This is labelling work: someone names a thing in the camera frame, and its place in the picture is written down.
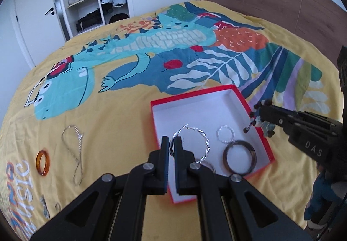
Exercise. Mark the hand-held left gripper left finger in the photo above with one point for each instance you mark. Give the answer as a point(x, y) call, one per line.
point(164, 154)

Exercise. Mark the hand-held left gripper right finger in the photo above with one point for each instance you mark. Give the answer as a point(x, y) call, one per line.
point(179, 154)

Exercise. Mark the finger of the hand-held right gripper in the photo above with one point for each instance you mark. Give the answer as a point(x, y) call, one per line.
point(284, 113)
point(279, 123)

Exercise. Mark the silver twisted hoop earring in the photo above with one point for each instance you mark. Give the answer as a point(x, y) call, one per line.
point(218, 135)
point(207, 146)

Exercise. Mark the thin metal bangle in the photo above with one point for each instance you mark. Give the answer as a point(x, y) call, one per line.
point(210, 166)

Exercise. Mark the dark brown bangle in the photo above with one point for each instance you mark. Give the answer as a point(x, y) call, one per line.
point(253, 157)

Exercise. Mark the red cardboard box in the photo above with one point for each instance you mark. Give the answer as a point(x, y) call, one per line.
point(189, 111)

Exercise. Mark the yellow dinosaur print blanket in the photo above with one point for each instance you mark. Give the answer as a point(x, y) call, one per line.
point(108, 121)

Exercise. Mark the wooden headboard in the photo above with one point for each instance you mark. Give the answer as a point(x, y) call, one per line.
point(271, 0)

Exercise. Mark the amber bangle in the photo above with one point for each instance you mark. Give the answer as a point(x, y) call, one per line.
point(48, 162)

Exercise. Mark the silver metal clip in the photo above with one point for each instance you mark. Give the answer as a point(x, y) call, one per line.
point(44, 207)

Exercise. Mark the black bag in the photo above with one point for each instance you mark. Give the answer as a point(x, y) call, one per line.
point(119, 18)

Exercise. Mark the folded dark clothes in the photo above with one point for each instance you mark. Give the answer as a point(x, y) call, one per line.
point(88, 20)

